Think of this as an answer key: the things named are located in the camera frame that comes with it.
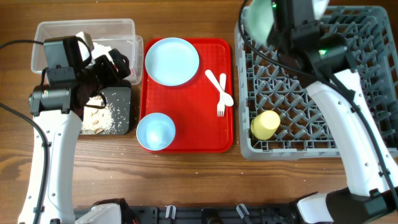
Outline rice and nutshell leftovers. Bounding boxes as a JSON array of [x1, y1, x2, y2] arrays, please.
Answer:
[[80, 91, 131, 135]]

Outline light blue plate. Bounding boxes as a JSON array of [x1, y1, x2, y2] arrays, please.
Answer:
[[145, 37, 200, 86]]

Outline light blue small bowl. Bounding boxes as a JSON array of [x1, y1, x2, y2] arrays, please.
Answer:
[[136, 113, 176, 151]]

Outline white plastic spoon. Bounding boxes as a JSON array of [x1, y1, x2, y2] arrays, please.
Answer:
[[205, 70, 234, 107]]

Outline green bowl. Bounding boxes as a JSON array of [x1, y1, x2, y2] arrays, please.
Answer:
[[244, 0, 274, 45]]

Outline yellow cup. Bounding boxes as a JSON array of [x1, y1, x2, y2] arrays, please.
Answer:
[[251, 110, 280, 140]]

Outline white tissue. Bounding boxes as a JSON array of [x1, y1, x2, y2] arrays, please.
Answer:
[[91, 42, 112, 57]]

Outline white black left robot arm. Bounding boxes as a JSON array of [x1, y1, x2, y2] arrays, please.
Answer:
[[1, 33, 131, 223]]

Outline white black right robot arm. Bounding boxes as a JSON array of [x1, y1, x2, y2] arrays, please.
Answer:
[[238, 1, 397, 223]]

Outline clear plastic waste bin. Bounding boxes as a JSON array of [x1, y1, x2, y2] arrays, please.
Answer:
[[34, 19, 144, 85]]

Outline black waste tray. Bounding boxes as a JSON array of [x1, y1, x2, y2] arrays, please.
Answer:
[[79, 79, 132, 136]]

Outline grey dishwasher rack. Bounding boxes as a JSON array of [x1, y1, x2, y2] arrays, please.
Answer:
[[234, 6, 397, 160]]

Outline red serving tray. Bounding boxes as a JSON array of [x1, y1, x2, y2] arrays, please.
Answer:
[[139, 38, 234, 153]]

